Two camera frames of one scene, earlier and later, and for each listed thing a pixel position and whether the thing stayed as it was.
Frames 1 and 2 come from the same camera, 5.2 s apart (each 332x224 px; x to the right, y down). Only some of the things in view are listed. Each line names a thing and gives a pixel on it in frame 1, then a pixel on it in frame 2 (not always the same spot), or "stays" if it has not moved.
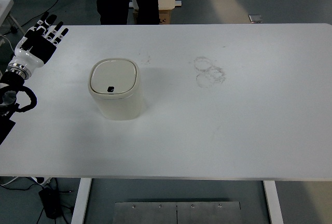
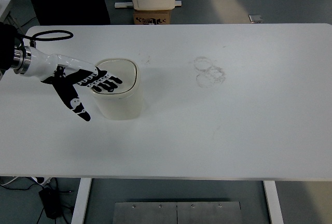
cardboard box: (164, 16) stays
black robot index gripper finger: (40, 23) → (84, 84)
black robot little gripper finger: (59, 38) → (109, 89)
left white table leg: (81, 200) stays
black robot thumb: (30, 35) → (69, 96)
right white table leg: (274, 202) stays
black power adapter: (51, 200) stays
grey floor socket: (255, 18) stays
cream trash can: (114, 85) stays
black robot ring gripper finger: (52, 34) → (109, 83)
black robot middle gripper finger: (50, 20) → (107, 77)
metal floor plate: (178, 212) stays
